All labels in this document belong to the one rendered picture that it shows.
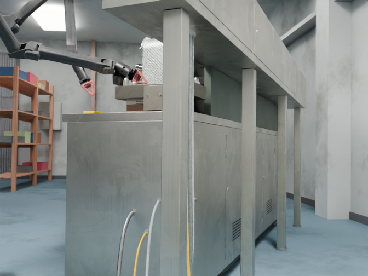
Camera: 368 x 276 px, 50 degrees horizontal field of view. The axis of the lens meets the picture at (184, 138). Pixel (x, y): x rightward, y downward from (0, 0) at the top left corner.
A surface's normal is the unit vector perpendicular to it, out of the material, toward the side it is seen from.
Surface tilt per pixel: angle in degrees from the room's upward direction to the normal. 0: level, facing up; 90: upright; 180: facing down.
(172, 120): 90
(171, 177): 90
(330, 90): 90
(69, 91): 90
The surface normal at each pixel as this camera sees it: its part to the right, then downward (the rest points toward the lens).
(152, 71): -0.39, -0.02
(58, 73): 0.11, -0.02
